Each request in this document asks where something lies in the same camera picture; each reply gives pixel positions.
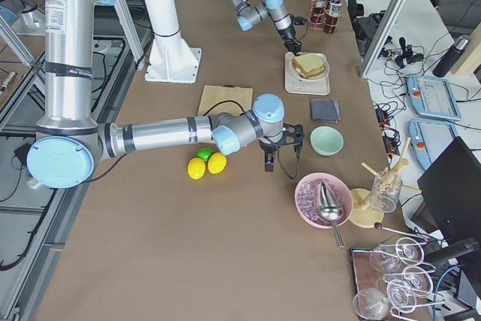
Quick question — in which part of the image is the clear glass mug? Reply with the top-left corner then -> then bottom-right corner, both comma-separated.
368,171 -> 402,213

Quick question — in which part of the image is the tea bottle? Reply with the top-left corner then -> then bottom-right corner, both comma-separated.
323,0 -> 342,34
310,0 -> 327,25

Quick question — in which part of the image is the wine glass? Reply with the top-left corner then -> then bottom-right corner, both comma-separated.
369,237 -> 424,273
352,280 -> 417,320
375,266 -> 434,297

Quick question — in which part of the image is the white round plate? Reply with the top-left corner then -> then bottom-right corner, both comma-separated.
290,53 -> 328,81

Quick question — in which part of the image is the black water bottle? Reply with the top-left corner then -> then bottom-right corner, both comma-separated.
432,35 -> 470,77

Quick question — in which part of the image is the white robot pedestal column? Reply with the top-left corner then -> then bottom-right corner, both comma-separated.
144,0 -> 201,84

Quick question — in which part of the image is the blue teach pendant near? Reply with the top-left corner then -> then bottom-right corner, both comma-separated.
408,119 -> 458,170

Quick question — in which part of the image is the metal ice scoop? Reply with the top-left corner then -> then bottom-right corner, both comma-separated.
316,181 -> 344,249

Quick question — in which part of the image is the mint green bowl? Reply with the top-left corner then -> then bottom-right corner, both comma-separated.
310,126 -> 344,156

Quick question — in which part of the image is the wooden cutting board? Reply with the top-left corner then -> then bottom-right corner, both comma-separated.
198,85 -> 253,116

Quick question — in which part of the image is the tea bottle middle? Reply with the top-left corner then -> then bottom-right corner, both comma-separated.
310,0 -> 327,25

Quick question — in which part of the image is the blue teach pendant far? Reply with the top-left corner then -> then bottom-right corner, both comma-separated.
407,75 -> 462,121

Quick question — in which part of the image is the yellow lemon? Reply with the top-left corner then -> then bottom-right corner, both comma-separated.
207,153 -> 227,174
187,157 -> 206,180

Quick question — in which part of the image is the yellow lemon left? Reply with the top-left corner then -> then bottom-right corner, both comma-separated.
187,157 -> 206,180

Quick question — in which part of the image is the yellow lemon right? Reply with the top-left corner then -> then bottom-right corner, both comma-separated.
207,153 -> 227,174

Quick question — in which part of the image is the green lime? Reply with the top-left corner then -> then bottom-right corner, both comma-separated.
196,147 -> 214,162

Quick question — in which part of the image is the aluminium frame post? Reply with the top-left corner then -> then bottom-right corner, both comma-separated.
359,0 -> 406,79

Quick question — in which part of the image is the black camera bracket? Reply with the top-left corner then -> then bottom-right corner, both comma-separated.
277,123 -> 304,151

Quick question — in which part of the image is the wine glass upper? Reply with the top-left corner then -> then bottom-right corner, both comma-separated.
369,237 -> 424,273

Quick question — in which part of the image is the wine glass middle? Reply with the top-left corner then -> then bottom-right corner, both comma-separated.
375,266 -> 434,297

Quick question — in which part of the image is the cream rabbit serving tray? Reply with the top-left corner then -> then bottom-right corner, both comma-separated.
284,52 -> 330,95

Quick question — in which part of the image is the blue teach pendant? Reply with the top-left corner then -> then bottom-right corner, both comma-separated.
408,119 -> 458,170
407,75 -> 462,121

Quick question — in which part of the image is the plain toast bread slice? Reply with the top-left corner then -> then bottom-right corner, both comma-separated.
292,53 -> 325,79

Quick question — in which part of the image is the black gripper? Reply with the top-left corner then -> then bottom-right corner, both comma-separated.
259,138 -> 281,172
278,26 -> 301,54

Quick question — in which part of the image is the black laptop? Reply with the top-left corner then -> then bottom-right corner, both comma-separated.
411,136 -> 480,242

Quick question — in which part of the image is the folded grey cloth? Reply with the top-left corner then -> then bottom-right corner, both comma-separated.
310,99 -> 340,123

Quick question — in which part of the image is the wooden mug tree stand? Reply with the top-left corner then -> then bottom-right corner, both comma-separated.
349,137 -> 421,228

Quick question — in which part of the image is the pink bowl with ice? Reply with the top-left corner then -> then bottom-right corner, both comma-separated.
295,172 -> 353,229

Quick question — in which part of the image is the tea bottle front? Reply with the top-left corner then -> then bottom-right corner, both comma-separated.
323,0 -> 342,34

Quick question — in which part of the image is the copper wire bottle rack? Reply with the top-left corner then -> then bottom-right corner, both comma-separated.
307,0 -> 333,30

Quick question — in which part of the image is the wine glass lower left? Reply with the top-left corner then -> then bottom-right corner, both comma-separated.
352,280 -> 417,320

